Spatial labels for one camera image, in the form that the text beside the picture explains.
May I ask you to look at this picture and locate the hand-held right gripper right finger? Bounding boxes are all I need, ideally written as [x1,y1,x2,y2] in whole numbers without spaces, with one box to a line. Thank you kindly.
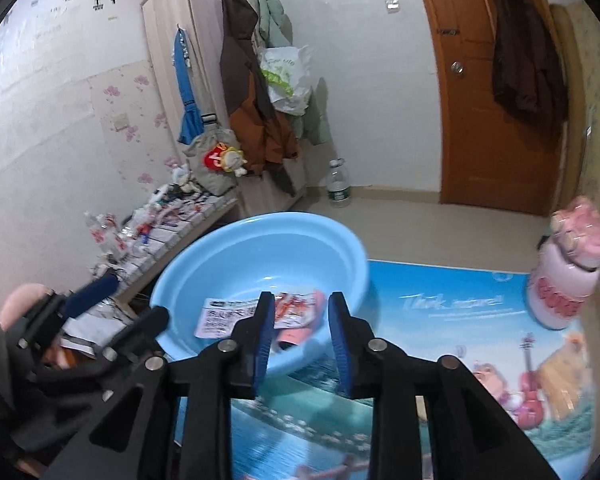
[327,291,561,480]

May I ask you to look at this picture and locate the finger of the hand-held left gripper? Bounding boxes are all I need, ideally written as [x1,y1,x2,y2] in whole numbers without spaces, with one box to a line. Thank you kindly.
[35,306,171,391]
[62,274,118,318]

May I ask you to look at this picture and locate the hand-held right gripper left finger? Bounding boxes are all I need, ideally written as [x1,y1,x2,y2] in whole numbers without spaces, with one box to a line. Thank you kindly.
[45,291,276,480]

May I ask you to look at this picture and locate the white snack packet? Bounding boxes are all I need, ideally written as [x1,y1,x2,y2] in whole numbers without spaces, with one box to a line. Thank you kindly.
[194,287,326,338]

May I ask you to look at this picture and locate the light blue plastic basin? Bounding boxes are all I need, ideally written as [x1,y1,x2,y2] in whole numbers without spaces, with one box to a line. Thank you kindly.
[149,211,370,380]

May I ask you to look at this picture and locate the pink earphone case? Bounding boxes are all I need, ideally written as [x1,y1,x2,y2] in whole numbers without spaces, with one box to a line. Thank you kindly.
[472,360,531,428]

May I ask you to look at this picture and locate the clear toothpick box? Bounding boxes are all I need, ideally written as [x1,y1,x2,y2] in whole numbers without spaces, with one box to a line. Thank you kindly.
[537,330,588,421]

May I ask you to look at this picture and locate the person's left hand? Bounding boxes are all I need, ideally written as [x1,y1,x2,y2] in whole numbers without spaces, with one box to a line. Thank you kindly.
[0,282,71,368]

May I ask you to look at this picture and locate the cluttered side shelf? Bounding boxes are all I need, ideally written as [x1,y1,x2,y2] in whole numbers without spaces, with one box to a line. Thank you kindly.
[82,165,241,281]

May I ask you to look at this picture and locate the clear plastic water bottle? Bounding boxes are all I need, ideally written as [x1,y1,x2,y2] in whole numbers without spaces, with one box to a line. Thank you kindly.
[326,158,352,209]

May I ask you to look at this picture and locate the grey cloth bag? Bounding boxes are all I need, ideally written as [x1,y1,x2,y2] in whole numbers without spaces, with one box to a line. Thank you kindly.
[182,127,241,196]

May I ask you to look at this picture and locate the red yellow plush toy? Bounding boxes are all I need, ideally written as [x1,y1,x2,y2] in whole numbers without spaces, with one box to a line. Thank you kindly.
[202,142,248,177]

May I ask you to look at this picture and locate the pink water bottle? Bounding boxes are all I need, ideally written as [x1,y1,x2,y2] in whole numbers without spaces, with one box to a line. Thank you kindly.
[527,197,600,331]

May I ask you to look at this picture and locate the blue garment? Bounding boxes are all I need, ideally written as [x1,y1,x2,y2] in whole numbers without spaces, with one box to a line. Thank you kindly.
[172,25,206,145]

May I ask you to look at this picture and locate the brown wooden door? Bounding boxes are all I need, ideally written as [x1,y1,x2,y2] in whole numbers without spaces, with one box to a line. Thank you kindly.
[410,0,576,217]

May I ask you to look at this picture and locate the white green plastic bag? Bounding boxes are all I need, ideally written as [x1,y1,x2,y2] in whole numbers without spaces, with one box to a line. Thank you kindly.
[257,45,313,116]

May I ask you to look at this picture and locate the brown and orange jacket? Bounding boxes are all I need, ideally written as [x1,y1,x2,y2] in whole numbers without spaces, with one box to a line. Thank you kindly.
[219,0,299,196]

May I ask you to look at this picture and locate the light wooden wardrobe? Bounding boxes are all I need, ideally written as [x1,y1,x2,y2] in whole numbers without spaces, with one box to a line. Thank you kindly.
[140,0,311,211]

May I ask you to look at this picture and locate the pale green garment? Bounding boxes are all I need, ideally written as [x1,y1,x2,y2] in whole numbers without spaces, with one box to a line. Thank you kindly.
[256,0,333,145]

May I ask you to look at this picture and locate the dark brown jacket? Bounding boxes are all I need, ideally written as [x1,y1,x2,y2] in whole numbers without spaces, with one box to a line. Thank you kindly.
[490,0,568,136]

